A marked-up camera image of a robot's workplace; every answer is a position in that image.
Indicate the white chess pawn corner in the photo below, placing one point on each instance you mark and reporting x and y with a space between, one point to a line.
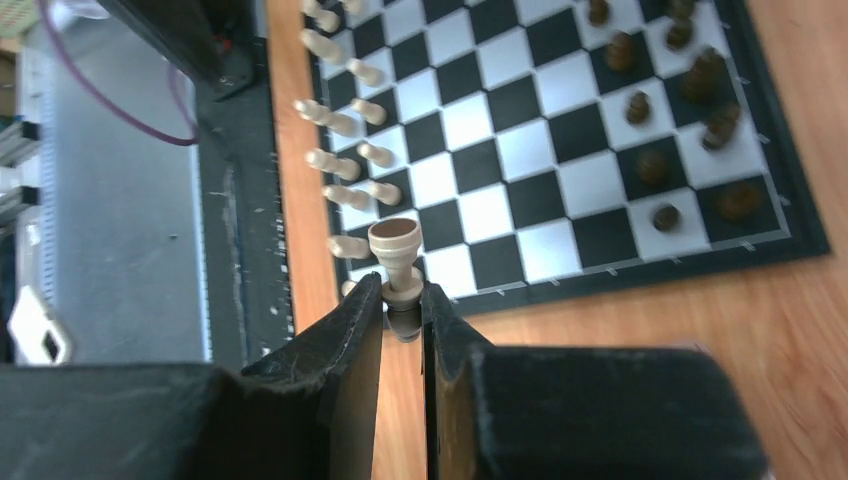
348 247

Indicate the white chess knight bottom row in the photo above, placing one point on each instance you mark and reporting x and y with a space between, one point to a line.
346 196

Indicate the white chess piece being passed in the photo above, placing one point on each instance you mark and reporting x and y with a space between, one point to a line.
321 115

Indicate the white chess piece bottom row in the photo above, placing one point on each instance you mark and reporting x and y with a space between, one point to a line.
323 47

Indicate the white chess pawn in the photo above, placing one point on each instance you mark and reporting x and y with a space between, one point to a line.
369 75

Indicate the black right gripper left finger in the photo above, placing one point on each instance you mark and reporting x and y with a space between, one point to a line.
304 411

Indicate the black white chessboard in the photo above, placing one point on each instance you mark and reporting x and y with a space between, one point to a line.
547 158

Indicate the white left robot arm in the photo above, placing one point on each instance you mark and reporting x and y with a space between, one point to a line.
209 41

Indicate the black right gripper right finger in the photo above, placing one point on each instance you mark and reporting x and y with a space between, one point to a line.
541 412

